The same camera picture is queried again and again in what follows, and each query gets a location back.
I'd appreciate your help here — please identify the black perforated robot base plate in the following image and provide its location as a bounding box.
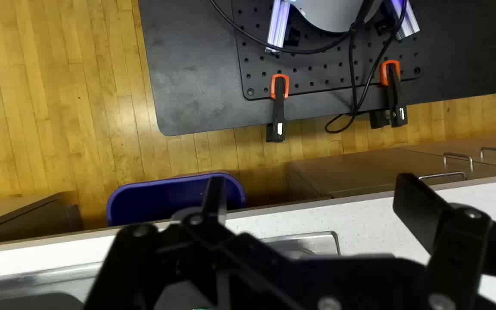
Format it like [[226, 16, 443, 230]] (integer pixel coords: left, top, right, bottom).
[[230, 0, 438, 102]]

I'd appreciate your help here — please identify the orange black clamp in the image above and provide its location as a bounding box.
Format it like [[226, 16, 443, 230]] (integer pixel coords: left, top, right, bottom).
[[371, 59, 409, 130], [267, 75, 292, 143]]

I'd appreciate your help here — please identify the wooden cabinet drawer with handles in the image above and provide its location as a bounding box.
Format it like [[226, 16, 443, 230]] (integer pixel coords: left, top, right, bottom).
[[286, 137, 496, 197]]

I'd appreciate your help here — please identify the black mat under base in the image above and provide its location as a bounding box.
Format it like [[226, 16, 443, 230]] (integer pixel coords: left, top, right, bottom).
[[140, 0, 496, 137]]

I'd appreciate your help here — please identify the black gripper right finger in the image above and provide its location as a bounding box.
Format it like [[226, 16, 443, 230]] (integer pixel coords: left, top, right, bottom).
[[393, 173, 496, 310]]

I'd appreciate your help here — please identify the orange black clamp right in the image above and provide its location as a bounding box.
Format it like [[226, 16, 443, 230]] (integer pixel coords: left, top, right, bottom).
[[371, 59, 409, 130]]

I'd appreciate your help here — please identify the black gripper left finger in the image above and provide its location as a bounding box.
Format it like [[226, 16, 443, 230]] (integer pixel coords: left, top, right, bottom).
[[85, 174, 297, 310]]

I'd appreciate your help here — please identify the orange black clamp left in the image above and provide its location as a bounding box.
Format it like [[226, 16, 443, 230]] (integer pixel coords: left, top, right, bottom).
[[267, 75, 292, 143]]

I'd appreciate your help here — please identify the black cable on base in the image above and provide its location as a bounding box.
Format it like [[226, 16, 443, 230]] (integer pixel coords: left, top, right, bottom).
[[211, 0, 410, 135]]

